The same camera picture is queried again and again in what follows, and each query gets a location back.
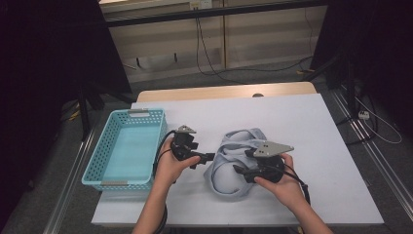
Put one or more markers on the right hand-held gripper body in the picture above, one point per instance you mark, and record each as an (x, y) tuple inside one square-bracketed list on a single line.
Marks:
[(269, 169)]

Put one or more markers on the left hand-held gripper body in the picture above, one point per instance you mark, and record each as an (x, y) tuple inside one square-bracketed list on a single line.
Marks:
[(181, 144)]

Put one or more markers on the light blue tank top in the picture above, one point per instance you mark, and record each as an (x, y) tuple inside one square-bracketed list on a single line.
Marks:
[(227, 178)]

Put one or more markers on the turquoise plastic basket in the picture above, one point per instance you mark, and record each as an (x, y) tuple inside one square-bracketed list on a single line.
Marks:
[(95, 162)]

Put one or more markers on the person's right hand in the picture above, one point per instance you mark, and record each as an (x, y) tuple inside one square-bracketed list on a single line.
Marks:
[(289, 190)]

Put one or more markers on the person's left hand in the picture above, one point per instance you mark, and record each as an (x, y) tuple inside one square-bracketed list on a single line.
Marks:
[(167, 170)]

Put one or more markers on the wooden table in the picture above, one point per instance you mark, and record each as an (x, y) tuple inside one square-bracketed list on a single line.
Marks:
[(211, 92)]

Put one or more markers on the dark table grommet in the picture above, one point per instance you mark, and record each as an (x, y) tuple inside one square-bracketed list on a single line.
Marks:
[(258, 95)]

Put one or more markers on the white table sheet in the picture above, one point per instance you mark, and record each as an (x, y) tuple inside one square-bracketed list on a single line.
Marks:
[(324, 130)]

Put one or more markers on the black metal stand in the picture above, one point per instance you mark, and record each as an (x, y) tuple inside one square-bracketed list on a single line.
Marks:
[(85, 113), (350, 87)]

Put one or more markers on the white power strip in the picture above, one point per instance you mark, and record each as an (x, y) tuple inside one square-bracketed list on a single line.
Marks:
[(364, 114)]

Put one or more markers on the beige wooden cabinet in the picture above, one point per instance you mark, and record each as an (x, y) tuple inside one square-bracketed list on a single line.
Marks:
[(259, 39)]

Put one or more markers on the black horizontal bar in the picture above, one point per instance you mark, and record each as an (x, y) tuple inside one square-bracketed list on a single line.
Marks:
[(211, 13)]

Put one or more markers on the black curtain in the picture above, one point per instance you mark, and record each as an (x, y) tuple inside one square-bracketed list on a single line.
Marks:
[(383, 48), (39, 81)]

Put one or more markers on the aluminium floor rail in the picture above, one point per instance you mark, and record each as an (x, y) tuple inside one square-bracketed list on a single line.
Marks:
[(386, 172), (69, 185)]

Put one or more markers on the white wall socket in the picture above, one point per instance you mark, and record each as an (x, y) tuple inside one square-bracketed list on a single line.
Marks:
[(200, 4)]

